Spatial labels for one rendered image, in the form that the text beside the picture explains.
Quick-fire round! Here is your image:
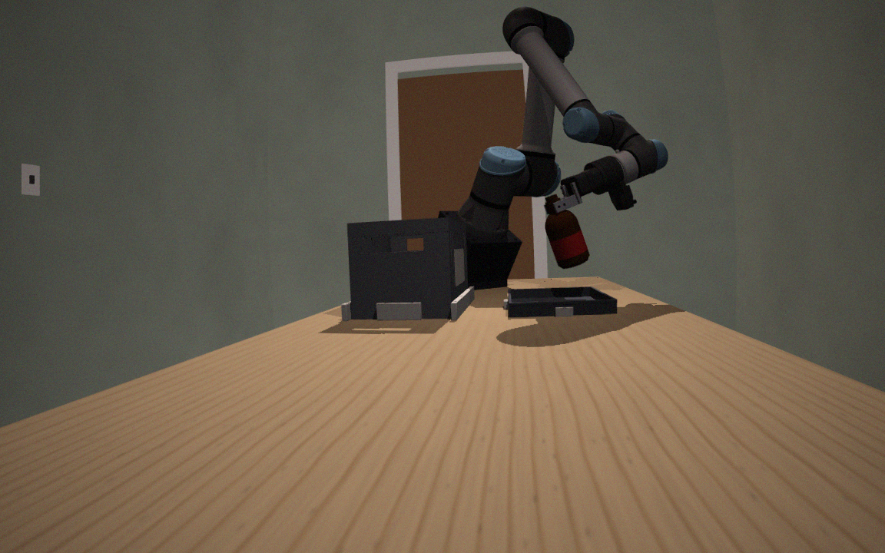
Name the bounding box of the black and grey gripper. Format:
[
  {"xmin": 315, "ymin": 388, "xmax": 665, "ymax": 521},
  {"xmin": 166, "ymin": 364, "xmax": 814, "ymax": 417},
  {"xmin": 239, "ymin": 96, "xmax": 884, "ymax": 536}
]
[{"xmin": 552, "ymin": 150, "xmax": 638, "ymax": 214}]

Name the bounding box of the brown bottle with red label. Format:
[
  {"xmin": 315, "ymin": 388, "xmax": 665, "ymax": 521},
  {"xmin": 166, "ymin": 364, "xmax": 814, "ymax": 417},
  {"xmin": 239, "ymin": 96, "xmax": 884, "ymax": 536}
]
[{"xmin": 545, "ymin": 194, "xmax": 590, "ymax": 269}]

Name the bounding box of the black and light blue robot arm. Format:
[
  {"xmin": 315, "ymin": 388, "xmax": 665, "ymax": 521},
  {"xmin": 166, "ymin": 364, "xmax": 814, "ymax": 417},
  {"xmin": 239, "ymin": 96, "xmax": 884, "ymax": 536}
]
[{"xmin": 456, "ymin": 7, "xmax": 668, "ymax": 240}]

